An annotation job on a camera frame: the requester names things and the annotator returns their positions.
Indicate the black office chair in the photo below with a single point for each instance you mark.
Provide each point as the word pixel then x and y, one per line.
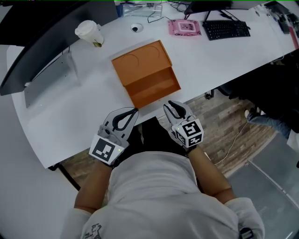
pixel 261 79

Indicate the person's right forearm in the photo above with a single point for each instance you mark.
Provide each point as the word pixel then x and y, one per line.
pixel 208 175

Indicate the large black monitor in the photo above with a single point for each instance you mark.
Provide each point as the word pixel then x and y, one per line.
pixel 46 54

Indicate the small black device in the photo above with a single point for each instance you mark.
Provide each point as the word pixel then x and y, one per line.
pixel 283 23

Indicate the orange cardboard box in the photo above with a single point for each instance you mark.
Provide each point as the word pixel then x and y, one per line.
pixel 140 63

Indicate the pink wipes packet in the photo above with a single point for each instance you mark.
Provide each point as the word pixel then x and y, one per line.
pixel 185 27

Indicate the clear plastic container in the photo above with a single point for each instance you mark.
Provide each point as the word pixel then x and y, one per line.
pixel 142 10

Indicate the black wrist band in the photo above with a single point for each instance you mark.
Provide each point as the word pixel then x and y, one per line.
pixel 115 163
pixel 189 152

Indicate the white lidded paper cup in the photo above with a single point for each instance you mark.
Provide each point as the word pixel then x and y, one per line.
pixel 88 31

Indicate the person's black trousers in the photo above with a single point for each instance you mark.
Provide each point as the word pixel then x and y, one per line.
pixel 158 137

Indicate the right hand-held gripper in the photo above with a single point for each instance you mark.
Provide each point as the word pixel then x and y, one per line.
pixel 189 133

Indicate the black computer monitor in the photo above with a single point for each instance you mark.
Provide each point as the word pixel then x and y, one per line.
pixel 210 5
pixel 35 21

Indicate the grey metal bracket plate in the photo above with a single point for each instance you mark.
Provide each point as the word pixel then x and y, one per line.
pixel 49 79

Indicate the black keyboard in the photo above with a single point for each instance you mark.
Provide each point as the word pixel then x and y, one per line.
pixel 226 30

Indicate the red flat folder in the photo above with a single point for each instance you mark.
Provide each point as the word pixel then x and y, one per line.
pixel 294 37

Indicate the person's left forearm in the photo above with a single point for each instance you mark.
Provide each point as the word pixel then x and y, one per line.
pixel 93 189

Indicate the person's white shirt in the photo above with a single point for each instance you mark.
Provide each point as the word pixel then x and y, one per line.
pixel 158 198

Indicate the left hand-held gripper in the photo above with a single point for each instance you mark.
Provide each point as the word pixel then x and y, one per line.
pixel 105 149

